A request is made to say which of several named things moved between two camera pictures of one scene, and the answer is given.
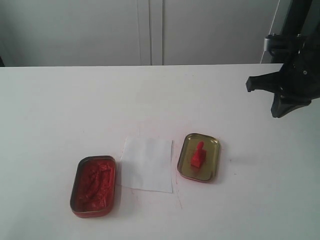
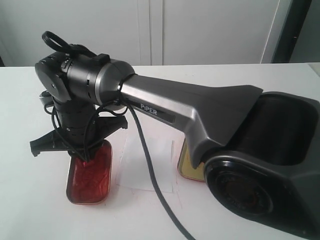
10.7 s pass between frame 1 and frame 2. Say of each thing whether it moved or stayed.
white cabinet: stayed
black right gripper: moved
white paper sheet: stayed
